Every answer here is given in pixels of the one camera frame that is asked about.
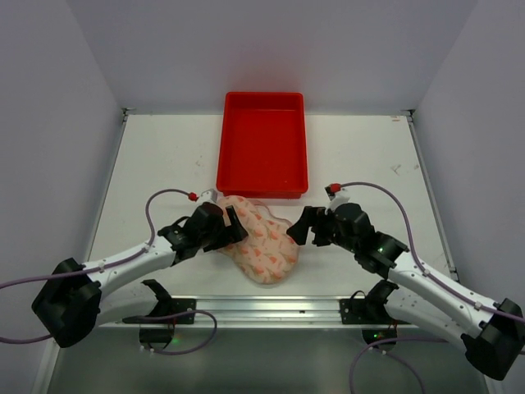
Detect pink tulip mesh laundry bag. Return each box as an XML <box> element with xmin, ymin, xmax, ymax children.
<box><xmin>217</xmin><ymin>195</ymin><xmax>299</xmax><ymax>286</ymax></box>

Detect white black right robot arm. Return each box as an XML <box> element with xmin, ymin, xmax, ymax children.
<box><xmin>287</xmin><ymin>203</ymin><xmax>524</xmax><ymax>381</ymax></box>

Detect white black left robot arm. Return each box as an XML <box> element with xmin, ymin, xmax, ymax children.
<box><xmin>31</xmin><ymin>202</ymin><xmax>248</xmax><ymax>348</ymax></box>

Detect red plastic tray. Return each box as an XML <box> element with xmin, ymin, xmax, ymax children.
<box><xmin>216</xmin><ymin>92</ymin><xmax>308</xmax><ymax>199</ymax></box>

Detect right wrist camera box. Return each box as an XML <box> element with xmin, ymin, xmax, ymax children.
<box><xmin>325</xmin><ymin>183</ymin><xmax>350</xmax><ymax>212</ymax></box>

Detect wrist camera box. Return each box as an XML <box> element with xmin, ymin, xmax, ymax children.
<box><xmin>197</xmin><ymin>189</ymin><xmax>218</xmax><ymax>204</ymax></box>
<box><xmin>325</xmin><ymin>183</ymin><xmax>350</xmax><ymax>212</ymax></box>

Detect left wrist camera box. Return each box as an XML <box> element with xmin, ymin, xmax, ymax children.
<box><xmin>197</xmin><ymin>189</ymin><xmax>218</xmax><ymax>204</ymax></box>

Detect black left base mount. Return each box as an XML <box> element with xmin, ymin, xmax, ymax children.
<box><xmin>122</xmin><ymin>298</ymin><xmax>197</xmax><ymax>349</ymax></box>

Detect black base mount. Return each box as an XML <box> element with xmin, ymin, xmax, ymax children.
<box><xmin>122</xmin><ymin>298</ymin><xmax>197</xmax><ymax>349</ymax></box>
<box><xmin>338</xmin><ymin>290</ymin><xmax>398</xmax><ymax>344</ymax></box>

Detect aluminium mounting rail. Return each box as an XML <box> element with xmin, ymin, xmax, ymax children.
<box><xmin>122</xmin><ymin>295</ymin><xmax>415</xmax><ymax>329</ymax></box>

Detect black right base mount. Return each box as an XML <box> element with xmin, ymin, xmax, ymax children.
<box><xmin>338</xmin><ymin>290</ymin><xmax>398</xmax><ymax>344</ymax></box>

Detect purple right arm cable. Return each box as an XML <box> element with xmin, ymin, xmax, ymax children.
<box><xmin>348</xmin><ymin>180</ymin><xmax>525</xmax><ymax>394</ymax></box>

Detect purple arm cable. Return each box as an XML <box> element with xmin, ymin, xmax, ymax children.
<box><xmin>348</xmin><ymin>180</ymin><xmax>525</xmax><ymax>394</ymax></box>
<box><xmin>0</xmin><ymin>188</ymin><xmax>218</xmax><ymax>356</ymax></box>

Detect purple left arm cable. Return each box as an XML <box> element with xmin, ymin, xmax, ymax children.
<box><xmin>0</xmin><ymin>188</ymin><xmax>218</xmax><ymax>356</ymax></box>

